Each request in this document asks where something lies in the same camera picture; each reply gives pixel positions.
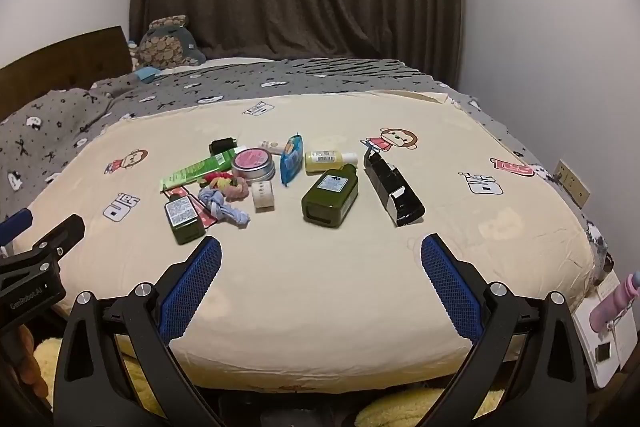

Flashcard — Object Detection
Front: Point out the small green glass bottle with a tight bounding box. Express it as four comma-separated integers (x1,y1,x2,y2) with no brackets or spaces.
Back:
164,194,206,245

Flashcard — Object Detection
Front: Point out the colourful chenille scrunchie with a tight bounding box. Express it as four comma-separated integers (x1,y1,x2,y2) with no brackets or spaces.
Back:
198,172,238,190

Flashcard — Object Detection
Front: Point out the green squeeze tube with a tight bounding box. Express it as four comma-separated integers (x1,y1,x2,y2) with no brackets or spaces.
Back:
160,147,240,192

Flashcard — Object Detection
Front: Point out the black thread spool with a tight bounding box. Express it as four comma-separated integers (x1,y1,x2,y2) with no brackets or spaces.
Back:
208,138,238,156

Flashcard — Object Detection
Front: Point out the pink fabric scrunchie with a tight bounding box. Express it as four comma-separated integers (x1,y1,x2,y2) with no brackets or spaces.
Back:
221,178,250,202

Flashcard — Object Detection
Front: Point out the black glossy box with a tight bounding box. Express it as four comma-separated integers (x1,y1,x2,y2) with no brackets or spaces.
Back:
363,150,425,228

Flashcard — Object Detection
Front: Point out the white tape roll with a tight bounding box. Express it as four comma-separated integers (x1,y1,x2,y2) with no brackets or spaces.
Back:
250,180,274,211

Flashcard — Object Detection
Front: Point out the pink lid round tin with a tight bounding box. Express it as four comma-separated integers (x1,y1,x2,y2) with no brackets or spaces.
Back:
231,147,276,184

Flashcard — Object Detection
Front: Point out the blue snack packet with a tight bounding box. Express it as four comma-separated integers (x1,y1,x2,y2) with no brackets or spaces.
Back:
280,134,304,186

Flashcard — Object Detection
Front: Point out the large green glass bottle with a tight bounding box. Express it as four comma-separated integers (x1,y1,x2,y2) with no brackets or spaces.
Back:
302,165,359,228

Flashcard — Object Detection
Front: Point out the yellow lotion bottle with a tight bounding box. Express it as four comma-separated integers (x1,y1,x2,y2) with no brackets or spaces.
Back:
304,150,358,173

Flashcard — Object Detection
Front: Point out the grey patterned duvet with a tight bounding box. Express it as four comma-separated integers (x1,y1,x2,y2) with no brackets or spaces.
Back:
0,56,609,228

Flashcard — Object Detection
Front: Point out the yellow fluffy blanket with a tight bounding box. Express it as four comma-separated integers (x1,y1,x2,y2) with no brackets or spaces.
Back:
29,336,452,427

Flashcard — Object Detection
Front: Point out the red card packet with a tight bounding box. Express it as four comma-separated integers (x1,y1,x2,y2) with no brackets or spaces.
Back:
163,186,217,230

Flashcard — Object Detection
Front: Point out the wooden headboard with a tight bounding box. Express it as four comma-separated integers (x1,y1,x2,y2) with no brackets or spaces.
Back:
1,26,132,118

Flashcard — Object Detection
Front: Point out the small blue cloth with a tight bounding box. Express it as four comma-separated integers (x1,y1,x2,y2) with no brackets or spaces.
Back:
134,66,162,83

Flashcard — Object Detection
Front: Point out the patterned plush toy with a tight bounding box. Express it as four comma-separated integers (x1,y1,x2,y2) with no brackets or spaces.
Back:
134,15,206,70

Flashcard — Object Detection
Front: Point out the cream cartoon bed sheet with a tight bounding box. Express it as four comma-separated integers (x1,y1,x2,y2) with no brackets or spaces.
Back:
15,91,594,392

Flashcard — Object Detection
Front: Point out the pink handle object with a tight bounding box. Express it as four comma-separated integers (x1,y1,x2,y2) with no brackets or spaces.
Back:
589,271,639,334

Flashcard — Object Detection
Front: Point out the wall power socket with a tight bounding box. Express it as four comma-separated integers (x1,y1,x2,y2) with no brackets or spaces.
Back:
554,160,590,208

